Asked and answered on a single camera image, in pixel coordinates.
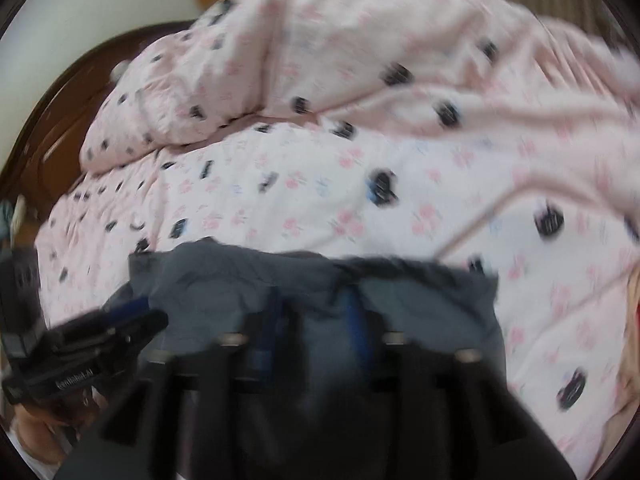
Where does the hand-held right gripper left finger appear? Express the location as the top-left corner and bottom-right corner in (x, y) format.
(55, 285), (296, 480)

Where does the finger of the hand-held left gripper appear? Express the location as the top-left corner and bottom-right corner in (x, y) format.
(102, 297), (151, 321)
(115, 309), (169, 348)

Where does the beige garment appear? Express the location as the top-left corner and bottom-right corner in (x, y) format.
(615, 270), (640, 423)

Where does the pile of blue grey clothes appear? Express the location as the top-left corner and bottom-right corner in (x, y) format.
(0, 199), (27, 243)

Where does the grey and purple hooded jacket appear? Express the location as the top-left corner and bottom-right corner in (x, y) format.
(127, 239), (508, 480)

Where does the pink cat print quilt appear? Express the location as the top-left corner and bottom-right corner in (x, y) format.
(80, 0), (640, 241)

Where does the black boxy object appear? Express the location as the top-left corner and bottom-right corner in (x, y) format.
(0, 249), (42, 332)

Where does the white floral bed sheet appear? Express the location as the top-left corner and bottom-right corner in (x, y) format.
(35, 120), (640, 471)

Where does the person's left hand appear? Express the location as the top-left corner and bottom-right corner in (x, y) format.
(15, 392), (108, 463)

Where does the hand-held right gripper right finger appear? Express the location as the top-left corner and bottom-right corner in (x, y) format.
(344, 285), (576, 480)

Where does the dark wooden headboard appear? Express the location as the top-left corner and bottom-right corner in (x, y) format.
(0, 20), (201, 213)

